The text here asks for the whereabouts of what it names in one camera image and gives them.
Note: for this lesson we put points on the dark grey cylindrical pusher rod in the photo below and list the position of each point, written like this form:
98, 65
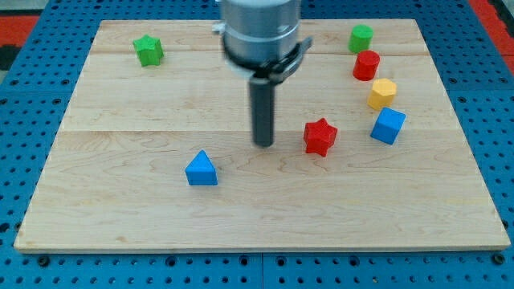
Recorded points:
262, 105

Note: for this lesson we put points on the red star block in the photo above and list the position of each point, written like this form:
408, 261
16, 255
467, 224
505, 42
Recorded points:
319, 137

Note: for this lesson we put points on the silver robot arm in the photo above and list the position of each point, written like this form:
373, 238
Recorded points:
260, 40

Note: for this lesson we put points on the green star block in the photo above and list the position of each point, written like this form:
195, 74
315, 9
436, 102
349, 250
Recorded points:
149, 50

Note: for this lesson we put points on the blue cube block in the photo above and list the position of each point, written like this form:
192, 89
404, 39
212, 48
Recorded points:
388, 125

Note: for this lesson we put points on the blue triangle block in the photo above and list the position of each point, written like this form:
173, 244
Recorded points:
201, 171

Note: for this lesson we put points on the red cylinder block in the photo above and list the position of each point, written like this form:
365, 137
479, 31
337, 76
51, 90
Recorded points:
366, 65

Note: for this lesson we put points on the green cylinder block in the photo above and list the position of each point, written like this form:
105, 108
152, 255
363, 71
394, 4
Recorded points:
360, 38

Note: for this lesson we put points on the yellow hexagon block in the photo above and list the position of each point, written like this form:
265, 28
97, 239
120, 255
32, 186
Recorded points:
382, 94

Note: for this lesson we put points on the light wooden board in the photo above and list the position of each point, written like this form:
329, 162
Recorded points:
115, 180

